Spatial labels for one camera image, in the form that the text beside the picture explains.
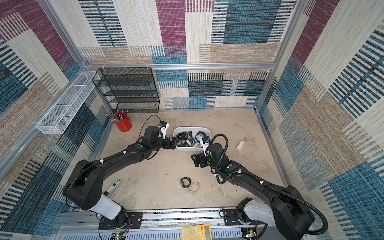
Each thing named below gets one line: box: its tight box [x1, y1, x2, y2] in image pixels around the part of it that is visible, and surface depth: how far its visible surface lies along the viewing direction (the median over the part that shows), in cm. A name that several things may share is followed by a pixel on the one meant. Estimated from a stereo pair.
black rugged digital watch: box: [195, 131, 210, 144], surface depth 104 cm
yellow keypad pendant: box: [180, 224, 213, 240], surface depth 70 cm
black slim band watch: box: [180, 177, 192, 189], surface depth 86 cm
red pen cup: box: [113, 112, 133, 132], surface depth 107 cm
